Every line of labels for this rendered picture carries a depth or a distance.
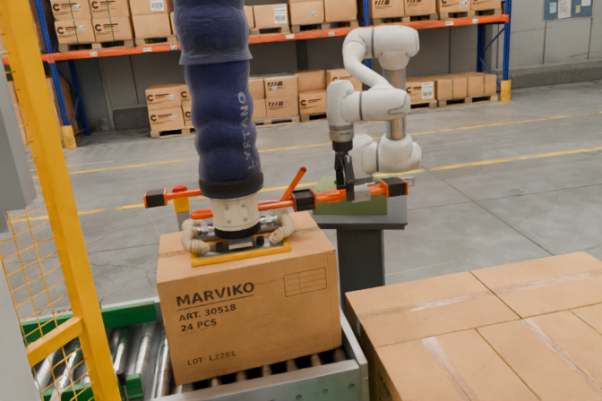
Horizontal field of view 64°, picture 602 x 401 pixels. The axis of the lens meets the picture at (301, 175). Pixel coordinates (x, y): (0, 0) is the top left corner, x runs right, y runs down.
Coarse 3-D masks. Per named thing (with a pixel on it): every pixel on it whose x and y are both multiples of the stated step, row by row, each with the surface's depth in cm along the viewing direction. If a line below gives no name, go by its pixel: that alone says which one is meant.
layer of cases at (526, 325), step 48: (384, 288) 214; (432, 288) 210; (480, 288) 207; (528, 288) 204; (576, 288) 201; (384, 336) 181; (432, 336) 180; (480, 336) 177; (528, 336) 175; (576, 336) 173; (384, 384) 168; (432, 384) 156; (480, 384) 154; (528, 384) 152; (576, 384) 151
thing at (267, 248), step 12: (264, 240) 170; (192, 252) 166; (216, 252) 164; (228, 252) 163; (240, 252) 163; (252, 252) 163; (264, 252) 163; (276, 252) 164; (192, 264) 160; (204, 264) 160
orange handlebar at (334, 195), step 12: (180, 192) 193; (192, 192) 193; (324, 192) 179; (336, 192) 177; (372, 192) 178; (384, 192) 179; (264, 204) 172; (276, 204) 172; (288, 204) 173; (192, 216) 168; (204, 216) 168
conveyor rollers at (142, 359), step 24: (120, 336) 195; (144, 336) 193; (72, 360) 182; (120, 360) 180; (144, 360) 179; (168, 360) 178; (288, 360) 172; (312, 360) 171; (336, 360) 171; (144, 384) 169; (168, 384) 167; (192, 384) 165; (216, 384) 163
